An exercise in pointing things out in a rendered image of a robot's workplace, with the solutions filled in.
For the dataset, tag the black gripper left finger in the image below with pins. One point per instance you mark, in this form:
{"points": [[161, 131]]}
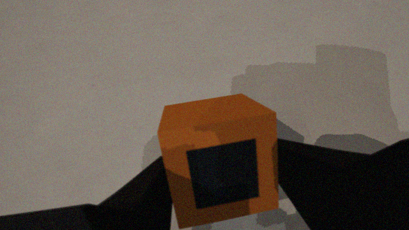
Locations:
{"points": [[144, 203]]}

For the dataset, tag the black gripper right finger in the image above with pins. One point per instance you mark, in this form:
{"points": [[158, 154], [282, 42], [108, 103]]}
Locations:
{"points": [[334, 189]]}

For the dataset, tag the brown block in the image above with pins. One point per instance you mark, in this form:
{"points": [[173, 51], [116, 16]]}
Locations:
{"points": [[220, 156]]}

